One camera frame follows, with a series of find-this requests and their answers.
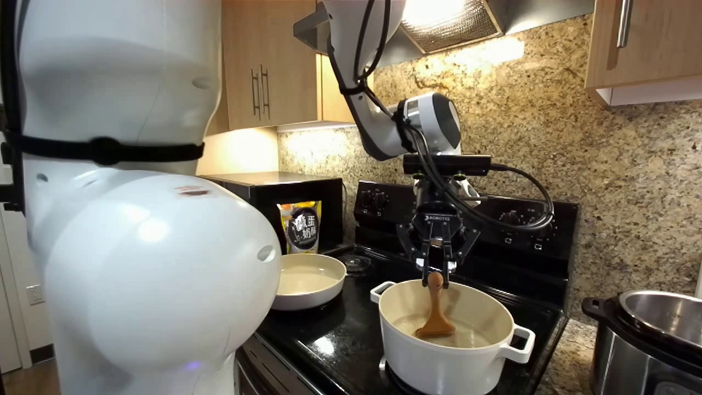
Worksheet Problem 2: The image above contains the steel range hood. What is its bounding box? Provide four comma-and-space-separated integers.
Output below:
291, 0, 597, 72

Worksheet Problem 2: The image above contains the metal cabinet handle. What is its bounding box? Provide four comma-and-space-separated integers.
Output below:
615, 0, 636, 52
262, 64, 274, 124
251, 64, 262, 124

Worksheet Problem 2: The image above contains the wooden spoon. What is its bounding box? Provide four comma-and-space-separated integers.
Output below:
413, 271, 457, 341

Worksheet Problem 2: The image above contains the white enamel pot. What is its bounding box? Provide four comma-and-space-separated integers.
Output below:
369, 278, 537, 395

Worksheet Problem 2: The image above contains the wooden wall cabinet beside hood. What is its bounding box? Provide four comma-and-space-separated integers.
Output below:
585, 0, 702, 108

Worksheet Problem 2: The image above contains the black microwave oven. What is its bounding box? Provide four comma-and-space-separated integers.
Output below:
207, 171, 346, 256

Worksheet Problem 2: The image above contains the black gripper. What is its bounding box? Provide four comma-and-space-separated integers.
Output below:
394, 174, 483, 290

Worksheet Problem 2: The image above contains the cream shallow bowl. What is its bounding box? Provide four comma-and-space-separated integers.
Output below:
271, 251, 349, 315

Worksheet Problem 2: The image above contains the wooden wall cabinet with two handles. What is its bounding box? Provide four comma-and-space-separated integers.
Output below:
207, 0, 358, 138

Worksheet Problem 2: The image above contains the yellow black snack bag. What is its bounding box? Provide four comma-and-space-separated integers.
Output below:
274, 199, 324, 257

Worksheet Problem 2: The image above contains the black strap around arm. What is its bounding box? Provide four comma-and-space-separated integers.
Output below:
336, 82, 376, 100
14, 135, 207, 168

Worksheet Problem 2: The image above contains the black electric stove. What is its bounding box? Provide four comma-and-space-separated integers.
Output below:
236, 179, 582, 395

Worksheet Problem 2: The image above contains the black steel pressure cooker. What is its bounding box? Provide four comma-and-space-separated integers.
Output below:
582, 287, 702, 395

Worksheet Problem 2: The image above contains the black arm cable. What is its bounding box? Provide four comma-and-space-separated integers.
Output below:
352, 0, 558, 236

